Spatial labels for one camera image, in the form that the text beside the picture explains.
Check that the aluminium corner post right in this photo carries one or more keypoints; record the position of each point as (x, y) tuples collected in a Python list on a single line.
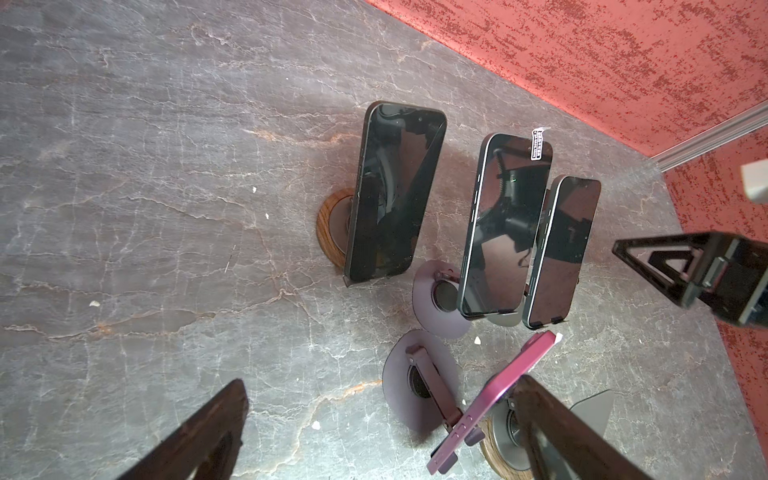
[(728, 131)]

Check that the silver-edged phone with sticker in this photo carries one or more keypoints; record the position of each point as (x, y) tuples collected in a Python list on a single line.
[(511, 180)]

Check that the grey stand wooden base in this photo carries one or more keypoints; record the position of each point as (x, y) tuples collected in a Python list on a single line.
[(503, 448)]

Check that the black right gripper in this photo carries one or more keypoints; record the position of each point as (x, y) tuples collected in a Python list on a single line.
[(684, 267)]

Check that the wooden round base stand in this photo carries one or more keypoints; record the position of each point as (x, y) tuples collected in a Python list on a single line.
[(332, 225)]

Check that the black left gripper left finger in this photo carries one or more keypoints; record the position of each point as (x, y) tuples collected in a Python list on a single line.
[(205, 446)]

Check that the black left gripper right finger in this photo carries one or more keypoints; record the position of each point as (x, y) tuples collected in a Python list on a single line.
[(568, 443)]

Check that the purple round stand front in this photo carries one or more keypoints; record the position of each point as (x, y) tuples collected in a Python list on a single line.
[(420, 381)]

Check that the grey metal phone stand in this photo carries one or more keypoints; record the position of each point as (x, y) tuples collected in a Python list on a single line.
[(506, 317)]

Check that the black phone on wooden stand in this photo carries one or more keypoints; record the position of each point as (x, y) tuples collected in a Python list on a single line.
[(399, 154)]

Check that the green-edged black phone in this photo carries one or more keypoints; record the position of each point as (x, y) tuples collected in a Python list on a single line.
[(561, 243)]

